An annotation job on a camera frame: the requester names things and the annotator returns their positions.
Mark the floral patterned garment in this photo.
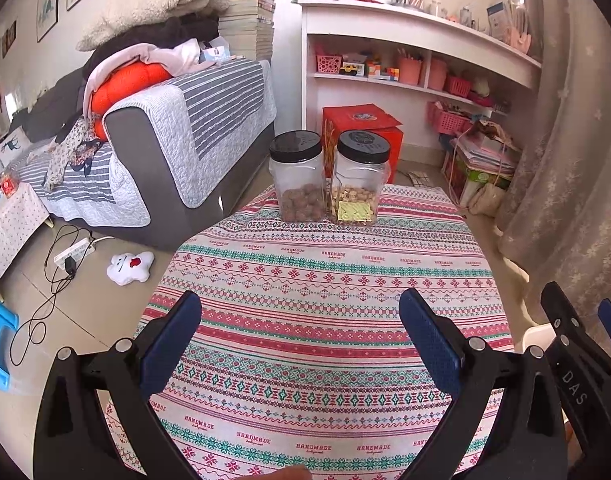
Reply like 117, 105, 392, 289
42, 115, 106, 192

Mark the white and blue box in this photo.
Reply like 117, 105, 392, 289
487, 0, 516, 41

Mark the white plush toy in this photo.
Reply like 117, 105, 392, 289
106, 250, 156, 287

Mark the black charger cable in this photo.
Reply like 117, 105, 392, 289
10, 224, 93, 361

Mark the white power strip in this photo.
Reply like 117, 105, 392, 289
52, 237, 97, 268

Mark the red lattice basket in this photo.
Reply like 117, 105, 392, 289
315, 52, 342, 75

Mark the large pink basket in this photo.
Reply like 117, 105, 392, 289
426, 101, 473, 136

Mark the tied bundle of papers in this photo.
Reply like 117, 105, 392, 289
441, 120, 522, 208

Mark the stack of books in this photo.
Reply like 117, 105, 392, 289
218, 0, 277, 63

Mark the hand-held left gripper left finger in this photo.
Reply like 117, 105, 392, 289
32, 290, 203, 480

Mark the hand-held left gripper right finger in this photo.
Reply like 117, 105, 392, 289
399, 287, 571, 480

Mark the grey striped quilted cover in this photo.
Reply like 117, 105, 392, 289
15, 57, 278, 228

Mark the small table with dotted cloth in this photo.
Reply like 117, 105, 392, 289
0, 180, 51, 296

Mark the plastic jar with yellow label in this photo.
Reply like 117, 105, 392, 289
328, 130, 392, 227

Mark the red gift box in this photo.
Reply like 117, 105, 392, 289
322, 103, 405, 185

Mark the small pink basket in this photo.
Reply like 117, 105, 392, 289
445, 74, 472, 98

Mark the blue tissue pack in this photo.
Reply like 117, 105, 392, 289
200, 40, 236, 63

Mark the grey lace curtain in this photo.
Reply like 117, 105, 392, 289
495, 0, 611, 341

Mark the large orange cushion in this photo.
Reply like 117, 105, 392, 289
90, 62, 173, 116

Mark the white bookshelf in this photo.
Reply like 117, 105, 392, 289
298, 0, 543, 161

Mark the person's left hand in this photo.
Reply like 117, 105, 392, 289
235, 464, 312, 480

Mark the large framed wall picture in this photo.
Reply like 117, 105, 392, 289
35, 0, 63, 43

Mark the dark fleece blanket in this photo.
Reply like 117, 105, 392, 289
82, 15, 221, 73

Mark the pink bunny ornament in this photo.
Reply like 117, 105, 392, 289
503, 25, 532, 56

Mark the plastic jar of brown nuts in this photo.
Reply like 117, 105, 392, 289
268, 131, 325, 223

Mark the cream cloth bag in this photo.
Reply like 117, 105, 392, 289
468, 182, 509, 218

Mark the patterned knit-print tablecloth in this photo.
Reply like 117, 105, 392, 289
105, 182, 516, 480

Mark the white deer print cushion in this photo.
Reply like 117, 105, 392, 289
0, 126, 32, 167

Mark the grey sofa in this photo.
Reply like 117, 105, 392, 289
8, 57, 278, 251

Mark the pink plastic bucket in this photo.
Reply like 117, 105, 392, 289
428, 57, 449, 92
396, 55, 425, 86

